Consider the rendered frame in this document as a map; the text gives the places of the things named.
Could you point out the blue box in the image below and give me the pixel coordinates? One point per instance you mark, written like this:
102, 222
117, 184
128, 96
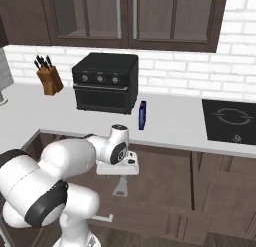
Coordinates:
142, 116

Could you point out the plain brown cupboard panel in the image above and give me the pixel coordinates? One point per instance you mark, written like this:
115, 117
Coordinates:
23, 17

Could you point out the brown wooden drawer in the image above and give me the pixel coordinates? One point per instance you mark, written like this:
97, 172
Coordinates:
156, 181

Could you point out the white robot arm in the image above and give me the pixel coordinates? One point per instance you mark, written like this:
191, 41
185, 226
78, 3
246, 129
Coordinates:
66, 161

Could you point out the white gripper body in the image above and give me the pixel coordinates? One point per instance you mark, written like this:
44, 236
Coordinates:
115, 170

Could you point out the glass-fronted brown cupboard door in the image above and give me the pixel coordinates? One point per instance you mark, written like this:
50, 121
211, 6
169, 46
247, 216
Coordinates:
86, 17
173, 17

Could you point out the wooden knife block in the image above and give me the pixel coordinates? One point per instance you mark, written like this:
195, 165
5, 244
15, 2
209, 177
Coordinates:
50, 79

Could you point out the black hob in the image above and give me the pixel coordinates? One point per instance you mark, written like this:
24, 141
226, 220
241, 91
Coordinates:
230, 121

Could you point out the brown lower cupboard run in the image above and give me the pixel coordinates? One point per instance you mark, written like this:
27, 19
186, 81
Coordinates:
226, 194

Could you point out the black toaster oven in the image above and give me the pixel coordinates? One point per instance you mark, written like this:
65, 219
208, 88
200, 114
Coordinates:
103, 82

